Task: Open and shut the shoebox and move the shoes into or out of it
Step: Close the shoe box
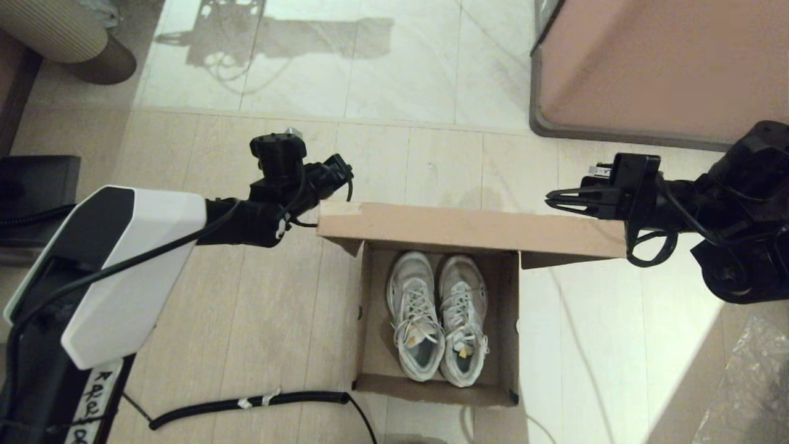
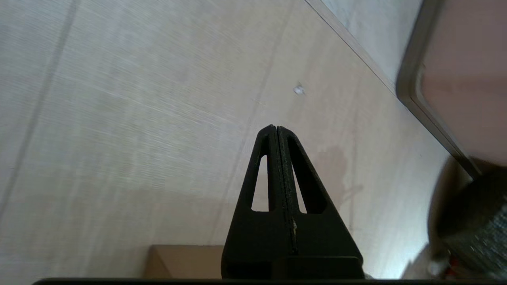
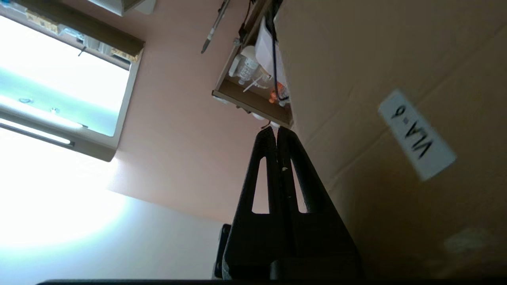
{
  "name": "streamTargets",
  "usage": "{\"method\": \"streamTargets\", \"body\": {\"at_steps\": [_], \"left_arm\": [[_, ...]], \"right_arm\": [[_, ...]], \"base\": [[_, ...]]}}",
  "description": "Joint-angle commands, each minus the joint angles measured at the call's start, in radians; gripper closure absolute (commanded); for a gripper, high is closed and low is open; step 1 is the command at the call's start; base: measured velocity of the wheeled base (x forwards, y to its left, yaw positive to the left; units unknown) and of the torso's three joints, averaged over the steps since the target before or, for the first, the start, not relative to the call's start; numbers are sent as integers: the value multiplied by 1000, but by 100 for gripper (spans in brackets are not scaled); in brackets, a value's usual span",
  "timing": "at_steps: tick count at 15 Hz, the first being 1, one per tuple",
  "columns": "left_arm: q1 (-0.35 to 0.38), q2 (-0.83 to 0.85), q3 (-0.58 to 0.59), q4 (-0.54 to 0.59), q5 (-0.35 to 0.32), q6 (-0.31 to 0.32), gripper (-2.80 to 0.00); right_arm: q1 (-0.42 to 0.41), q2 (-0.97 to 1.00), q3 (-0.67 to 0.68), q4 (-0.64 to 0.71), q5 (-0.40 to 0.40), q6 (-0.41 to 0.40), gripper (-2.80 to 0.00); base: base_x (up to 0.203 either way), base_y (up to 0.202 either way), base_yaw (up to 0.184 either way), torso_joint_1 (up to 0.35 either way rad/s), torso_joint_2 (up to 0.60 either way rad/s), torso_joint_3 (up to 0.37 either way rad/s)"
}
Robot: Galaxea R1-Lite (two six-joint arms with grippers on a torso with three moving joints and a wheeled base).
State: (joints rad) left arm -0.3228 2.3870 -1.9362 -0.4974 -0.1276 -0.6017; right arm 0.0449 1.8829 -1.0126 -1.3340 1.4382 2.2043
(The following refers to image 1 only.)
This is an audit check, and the ribbed beige round stool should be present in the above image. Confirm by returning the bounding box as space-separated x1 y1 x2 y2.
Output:
0 0 138 86

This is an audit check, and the pink cabinet with grey base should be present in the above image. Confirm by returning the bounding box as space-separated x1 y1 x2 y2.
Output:
528 0 789 155

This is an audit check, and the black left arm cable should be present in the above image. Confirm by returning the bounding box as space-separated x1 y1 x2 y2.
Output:
3 157 354 432

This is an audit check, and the dark grey square block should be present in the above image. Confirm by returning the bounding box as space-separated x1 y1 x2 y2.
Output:
0 155 83 247

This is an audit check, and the brown cardboard shoe box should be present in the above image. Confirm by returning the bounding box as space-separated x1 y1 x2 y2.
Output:
316 200 628 408

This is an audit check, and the grey crumpled cloth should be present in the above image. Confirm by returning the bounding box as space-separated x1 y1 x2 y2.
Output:
79 0 121 29

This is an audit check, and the white mesh sneaker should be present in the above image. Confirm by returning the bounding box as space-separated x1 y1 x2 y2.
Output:
435 254 490 389
386 250 446 382

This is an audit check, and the short black corrugated conduit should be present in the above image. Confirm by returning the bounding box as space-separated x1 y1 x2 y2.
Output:
0 202 78 231

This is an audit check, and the thin black cable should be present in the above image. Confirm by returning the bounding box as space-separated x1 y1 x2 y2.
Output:
120 392 378 444

